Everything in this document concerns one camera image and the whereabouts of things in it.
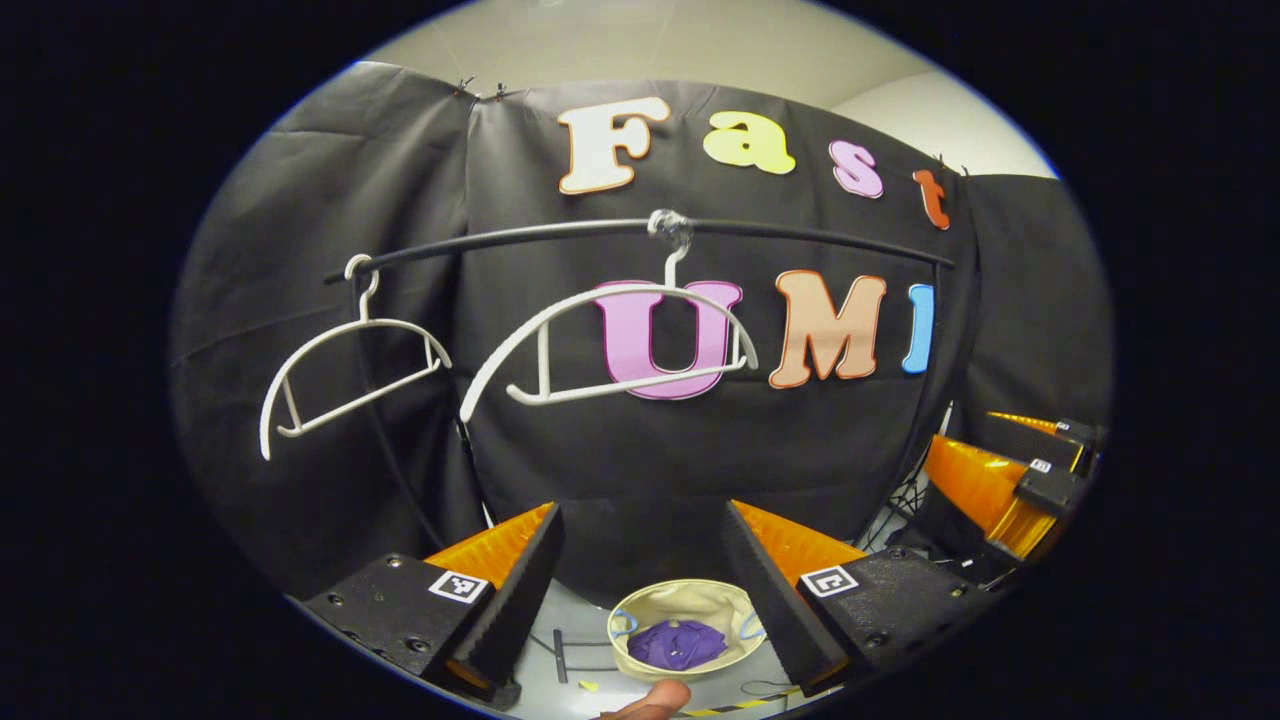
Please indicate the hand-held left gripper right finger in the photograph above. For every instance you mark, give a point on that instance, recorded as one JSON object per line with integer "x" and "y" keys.
{"x": 770, "y": 590}

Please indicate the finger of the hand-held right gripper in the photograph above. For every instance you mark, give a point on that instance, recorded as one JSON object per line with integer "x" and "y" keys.
{"x": 1040, "y": 432}
{"x": 985, "y": 485}

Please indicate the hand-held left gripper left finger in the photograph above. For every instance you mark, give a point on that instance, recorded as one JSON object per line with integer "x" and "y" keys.
{"x": 520, "y": 590}

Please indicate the beige laundry hamper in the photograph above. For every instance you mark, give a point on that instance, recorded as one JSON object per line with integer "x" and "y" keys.
{"x": 690, "y": 600}

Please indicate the white hanger with taped hook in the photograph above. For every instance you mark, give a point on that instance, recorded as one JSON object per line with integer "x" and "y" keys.
{"x": 668, "y": 224}

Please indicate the white plastic hanger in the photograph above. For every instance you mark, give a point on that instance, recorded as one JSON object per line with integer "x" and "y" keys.
{"x": 363, "y": 320}

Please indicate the black clothes rack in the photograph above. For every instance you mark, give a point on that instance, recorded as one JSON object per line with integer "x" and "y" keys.
{"x": 600, "y": 226}

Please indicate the black tripod stand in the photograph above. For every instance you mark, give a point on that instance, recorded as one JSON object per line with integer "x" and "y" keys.
{"x": 905, "y": 500}

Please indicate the yellow black floor tape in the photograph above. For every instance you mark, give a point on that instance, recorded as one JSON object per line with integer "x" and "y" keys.
{"x": 740, "y": 706}

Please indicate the black backdrop cloth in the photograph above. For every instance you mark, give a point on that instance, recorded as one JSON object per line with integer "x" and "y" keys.
{"x": 700, "y": 450}

